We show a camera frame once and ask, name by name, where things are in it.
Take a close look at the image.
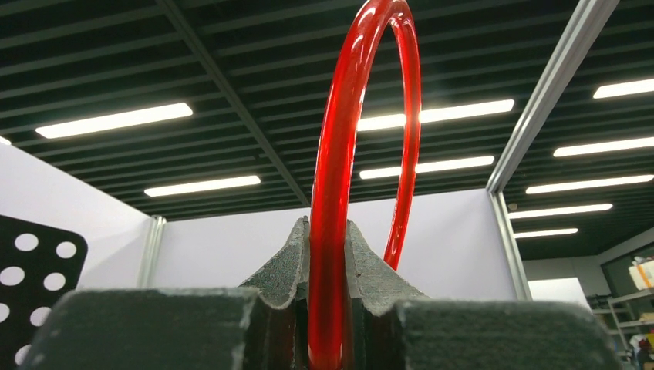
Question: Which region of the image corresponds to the metal storage shelf rack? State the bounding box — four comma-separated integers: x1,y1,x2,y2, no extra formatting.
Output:
587,255,654,370

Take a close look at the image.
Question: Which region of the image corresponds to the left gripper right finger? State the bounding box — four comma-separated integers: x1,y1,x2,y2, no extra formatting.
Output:
343,222,622,369

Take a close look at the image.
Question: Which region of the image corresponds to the thick red cable lock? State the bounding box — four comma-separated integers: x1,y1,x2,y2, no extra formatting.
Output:
308,1,422,369

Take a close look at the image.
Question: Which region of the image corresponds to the black music stand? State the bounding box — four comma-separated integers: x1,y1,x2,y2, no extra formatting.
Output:
1,216,88,369

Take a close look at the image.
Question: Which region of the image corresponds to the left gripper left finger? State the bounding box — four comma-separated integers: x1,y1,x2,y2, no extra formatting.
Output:
20,217,308,369

